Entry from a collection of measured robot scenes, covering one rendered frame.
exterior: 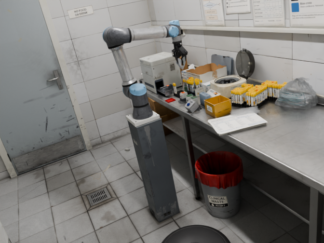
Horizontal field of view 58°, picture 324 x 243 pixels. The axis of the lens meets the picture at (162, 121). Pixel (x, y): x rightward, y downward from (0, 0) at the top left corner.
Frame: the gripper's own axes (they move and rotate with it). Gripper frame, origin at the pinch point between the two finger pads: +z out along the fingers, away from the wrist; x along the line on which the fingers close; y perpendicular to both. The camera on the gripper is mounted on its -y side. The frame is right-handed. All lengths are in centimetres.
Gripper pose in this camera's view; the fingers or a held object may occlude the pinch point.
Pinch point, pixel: (182, 67)
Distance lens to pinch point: 234.9
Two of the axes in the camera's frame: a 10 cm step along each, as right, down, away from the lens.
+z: 1.8, 9.0, 3.9
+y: -4.4, -2.8, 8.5
